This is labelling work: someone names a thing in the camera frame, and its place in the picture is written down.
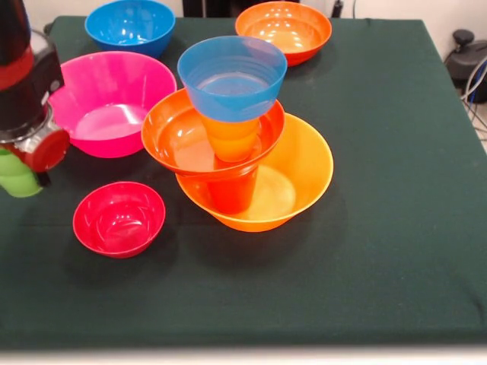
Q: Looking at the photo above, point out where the large blue bowl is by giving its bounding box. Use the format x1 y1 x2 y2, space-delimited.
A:
84 0 177 59

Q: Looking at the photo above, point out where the green plastic cup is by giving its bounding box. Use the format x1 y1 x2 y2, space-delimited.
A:
0 148 43 198

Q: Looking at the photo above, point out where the large orange bowl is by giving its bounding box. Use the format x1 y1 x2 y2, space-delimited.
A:
175 113 335 233

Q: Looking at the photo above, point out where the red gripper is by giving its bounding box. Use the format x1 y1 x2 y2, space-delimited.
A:
3 129 72 188

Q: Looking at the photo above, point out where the orange plastic cup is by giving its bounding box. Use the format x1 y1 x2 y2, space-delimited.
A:
199 113 263 163

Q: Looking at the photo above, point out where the small translucent blue bowl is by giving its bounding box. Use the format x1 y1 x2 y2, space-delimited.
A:
177 36 288 122

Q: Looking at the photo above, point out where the tangle of cables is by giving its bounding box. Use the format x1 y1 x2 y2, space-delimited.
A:
460 56 487 134

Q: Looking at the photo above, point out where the red-orange plastic cup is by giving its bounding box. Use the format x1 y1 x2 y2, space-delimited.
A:
207 169 259 215

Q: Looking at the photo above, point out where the large pink bowl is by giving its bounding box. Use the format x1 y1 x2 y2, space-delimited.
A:
48 50 178 159

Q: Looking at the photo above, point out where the small crimson bowl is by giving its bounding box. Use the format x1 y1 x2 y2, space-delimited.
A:
72 181 167 259

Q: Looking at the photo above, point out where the dark green tablecloth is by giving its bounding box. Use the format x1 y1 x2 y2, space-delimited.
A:
0 14 487 349

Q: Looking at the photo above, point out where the red-orange plastic bowl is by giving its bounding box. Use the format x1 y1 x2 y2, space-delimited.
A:
141 89 286 179
234 1 333 68

